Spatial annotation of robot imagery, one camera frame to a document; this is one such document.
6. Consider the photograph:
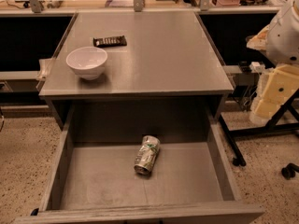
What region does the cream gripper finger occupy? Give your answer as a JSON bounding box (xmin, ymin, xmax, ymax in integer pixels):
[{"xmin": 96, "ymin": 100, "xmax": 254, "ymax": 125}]
[{"xmin": 249, "ymin": 64, "xmax": 299, "ymax": 125}]

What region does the crushed 7up soda can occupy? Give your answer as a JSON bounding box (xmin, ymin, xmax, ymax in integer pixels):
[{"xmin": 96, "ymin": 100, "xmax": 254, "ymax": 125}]
[{"xmin": 134, "ymin": 135, "xmax": 160, "ymax": 175}]

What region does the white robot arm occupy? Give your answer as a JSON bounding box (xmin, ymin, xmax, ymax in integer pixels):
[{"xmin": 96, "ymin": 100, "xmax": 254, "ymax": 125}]
[{"xmin": 247, "ymin": 0, "xmax": 299, "ymax": 125}]

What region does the grey cabinet counter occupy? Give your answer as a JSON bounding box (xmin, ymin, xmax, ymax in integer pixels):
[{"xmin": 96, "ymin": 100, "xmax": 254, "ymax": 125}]
[{"xmin": 38, "ymin": 10, "xmax": 235, "ymax": 130}]

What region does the open grey top drawer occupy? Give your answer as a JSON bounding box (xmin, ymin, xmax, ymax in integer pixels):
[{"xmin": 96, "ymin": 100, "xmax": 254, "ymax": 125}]
[{"xmin": 14, "ymin": 99, "xmax": 263, "ymax": 224}]

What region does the white power adapter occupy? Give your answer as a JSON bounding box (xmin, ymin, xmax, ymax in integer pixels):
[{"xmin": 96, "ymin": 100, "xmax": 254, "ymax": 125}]
[{"xmin": 249, "ymin": 62, "xmax": 265, "ymax": 74}]

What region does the dark snack bar wrapper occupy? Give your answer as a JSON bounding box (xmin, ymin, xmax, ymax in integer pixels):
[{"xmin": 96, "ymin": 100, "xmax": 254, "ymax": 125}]
[{"xmin": 93, "ymin": 35, "xmax": 127, "ymax": 48}]

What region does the white ceramic bowl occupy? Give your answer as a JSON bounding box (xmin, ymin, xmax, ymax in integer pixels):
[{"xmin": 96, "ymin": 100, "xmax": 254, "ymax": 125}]
[{"xmin": 66, "ymin": 47, "xmax": 107, "ymax": 80}]

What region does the clear plastic bag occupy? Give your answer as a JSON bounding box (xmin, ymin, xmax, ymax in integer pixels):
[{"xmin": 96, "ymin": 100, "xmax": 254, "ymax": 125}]
[{"xmin": 36, "ymin": 58, "xmax": 53, "ymax": 80}]

